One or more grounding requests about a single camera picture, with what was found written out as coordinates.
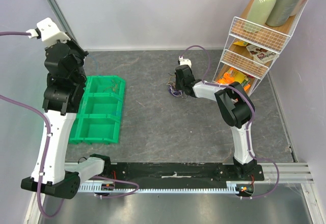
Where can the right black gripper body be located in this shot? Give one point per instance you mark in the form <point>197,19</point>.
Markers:
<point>178,82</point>

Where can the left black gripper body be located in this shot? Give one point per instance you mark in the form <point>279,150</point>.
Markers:
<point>80,54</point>

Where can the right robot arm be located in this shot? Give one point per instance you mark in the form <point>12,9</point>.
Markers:
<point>236,108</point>

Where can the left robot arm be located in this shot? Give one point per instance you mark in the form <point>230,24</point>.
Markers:
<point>61,104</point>

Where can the orange snack box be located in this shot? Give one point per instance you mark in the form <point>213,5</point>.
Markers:
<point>232,75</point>

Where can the green compartment bin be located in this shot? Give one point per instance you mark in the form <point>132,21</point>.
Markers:
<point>100,112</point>

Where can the yellow snack bag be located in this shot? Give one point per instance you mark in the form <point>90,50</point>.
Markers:
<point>241,43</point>

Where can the chobani yogurt pack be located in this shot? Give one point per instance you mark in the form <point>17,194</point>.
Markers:
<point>261,55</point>

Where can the light green spray bottle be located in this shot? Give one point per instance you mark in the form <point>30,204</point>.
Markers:
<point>258,15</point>

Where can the dark green bottle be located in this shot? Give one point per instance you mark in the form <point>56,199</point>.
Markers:
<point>281,12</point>

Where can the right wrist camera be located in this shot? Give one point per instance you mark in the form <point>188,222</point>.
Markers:
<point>184,61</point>

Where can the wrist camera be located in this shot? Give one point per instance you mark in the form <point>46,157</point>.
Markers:
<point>48,32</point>
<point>184,61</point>

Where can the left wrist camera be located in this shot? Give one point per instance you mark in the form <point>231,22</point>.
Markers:
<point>48,32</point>

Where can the white wire shelf rack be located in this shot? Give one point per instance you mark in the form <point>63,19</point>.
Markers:
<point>245,38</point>

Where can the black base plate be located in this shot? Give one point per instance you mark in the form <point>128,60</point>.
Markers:
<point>173,175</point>

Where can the aluminium rail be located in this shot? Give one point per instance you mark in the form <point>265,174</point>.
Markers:
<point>282,173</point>

